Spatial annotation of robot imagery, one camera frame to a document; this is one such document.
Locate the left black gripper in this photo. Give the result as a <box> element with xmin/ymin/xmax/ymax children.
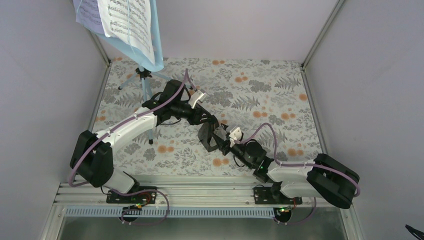
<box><xmin>171</xmin><ymin>101</ymin><xmax>213</xmax><ymax>126</ymax></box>

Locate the black metronome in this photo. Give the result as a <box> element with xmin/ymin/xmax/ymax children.
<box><xmin>197</xmin><ymin>122</ymin><xmax>221</xmax><ymax>153</ymax></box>

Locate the clear metronome cover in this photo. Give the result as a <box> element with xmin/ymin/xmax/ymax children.
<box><xmin>213</xmin><ymin>123</ymin><xmax>229</xmax><ymax>141</ymax></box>

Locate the light blue music stand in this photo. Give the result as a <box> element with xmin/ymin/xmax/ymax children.
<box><xmin>73</xmin><ymin>0</ymin><xmax>195</xmax><ymax>146</ymax></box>

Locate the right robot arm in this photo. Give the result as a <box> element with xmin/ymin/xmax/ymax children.
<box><xmin>212</xmin><ymin>134</ymin><xmax>360</xmax><ymax>209</ymax></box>

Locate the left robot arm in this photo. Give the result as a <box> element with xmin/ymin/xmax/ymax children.
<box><xmin>68</xmin><ymin>79</ymin><xmax>219</xmax><ymax>203</ymax></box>

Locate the floral patterned mat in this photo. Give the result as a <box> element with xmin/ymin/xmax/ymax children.
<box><xmin>113</xmin><ymin>58</ymin><xmax>322</xmax><ymax>177</ymax></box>

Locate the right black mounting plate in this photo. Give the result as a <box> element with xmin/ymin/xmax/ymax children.
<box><xmin>253</xmin><ymin>185</ymin><xmax>303</xmax><ymax>205</ymax></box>

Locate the black mounting plate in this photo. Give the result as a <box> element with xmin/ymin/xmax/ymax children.
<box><xmin>106</xmin><ymin>186</ymin><xmax>157</xmax><ymax>205</ymax></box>
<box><xmin>253</xmin><ymin>185</ymin><xmax>303</xmax><ymax>205</ymax></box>

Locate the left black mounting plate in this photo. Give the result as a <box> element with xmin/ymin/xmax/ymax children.
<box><xmin>106</xmin><ymin>186</ymin><xmax>157</xmax><ymax>205</ymax></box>

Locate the white sheet music page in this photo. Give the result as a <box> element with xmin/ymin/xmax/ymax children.
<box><xmin>97</xmin><ymin>0</ymin><xmax>156</xmax><ymax>65</ymax></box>

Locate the black object at corner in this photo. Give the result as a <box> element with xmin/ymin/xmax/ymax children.
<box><xmin>405</xmin><ymin>224</ymin><xmax>424</xmax><ymax>240</ymax></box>

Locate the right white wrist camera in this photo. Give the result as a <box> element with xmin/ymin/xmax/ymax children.
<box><xmin>227</xmin><ymin>125</ymin><xmax>243</xmax><ymax>148</ymax></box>

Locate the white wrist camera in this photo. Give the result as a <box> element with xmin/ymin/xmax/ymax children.
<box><xmin>188</xmin><ymin>89</ymin><xmax>208</xmax><ymax>109</ymax></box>
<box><xmin>227</xmin><ymin>125</ymin><xmax>243</xmax><ymax>148</ymax></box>

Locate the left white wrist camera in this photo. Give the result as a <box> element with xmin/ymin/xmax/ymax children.
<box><xmin>188</xmin><ymin>89</ymin><xmax>208</xmax><ymax>109</ymax></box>

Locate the light blue cable duct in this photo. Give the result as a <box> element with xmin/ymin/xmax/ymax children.
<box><xmin>63</xmin><ymin>206</ymin><xmax>275</xmax><ymax>219</ymax></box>

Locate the aluminium rail base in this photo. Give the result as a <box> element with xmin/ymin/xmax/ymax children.
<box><xmin>41</xmin><ymin>176</ymin><xmax>364</xmax><ymax>240</ymax></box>

